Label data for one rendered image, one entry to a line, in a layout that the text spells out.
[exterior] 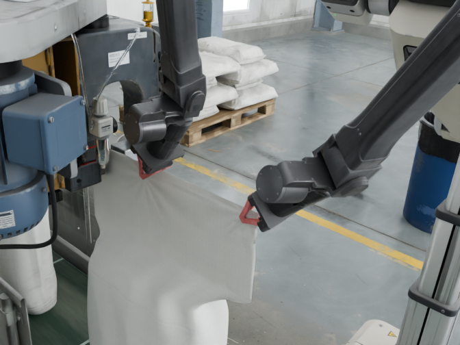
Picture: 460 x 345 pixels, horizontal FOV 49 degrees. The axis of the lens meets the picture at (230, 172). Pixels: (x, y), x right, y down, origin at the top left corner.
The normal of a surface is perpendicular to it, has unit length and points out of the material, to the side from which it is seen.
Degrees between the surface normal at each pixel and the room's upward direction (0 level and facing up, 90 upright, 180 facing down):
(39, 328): 0
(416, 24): 40
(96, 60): 90
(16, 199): 91
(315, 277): 0
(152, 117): 105
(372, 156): 114
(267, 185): 75
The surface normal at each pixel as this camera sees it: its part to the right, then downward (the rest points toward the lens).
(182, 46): 0.58, 0.57
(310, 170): 0.58, -0.48
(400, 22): -0.36, -0.50
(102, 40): 0.76, 0.32
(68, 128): 0.96, 0.17
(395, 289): 0.06, -0.90
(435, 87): 0.24, 0.88
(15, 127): -0.28, 0.40
